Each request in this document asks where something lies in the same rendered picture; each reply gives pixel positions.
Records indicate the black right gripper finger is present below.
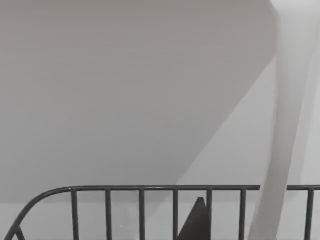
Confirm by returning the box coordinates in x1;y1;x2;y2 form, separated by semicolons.
175;196;209;240

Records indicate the dark grey wire rack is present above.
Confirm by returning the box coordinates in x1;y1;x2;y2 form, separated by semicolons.
0;184;320;240

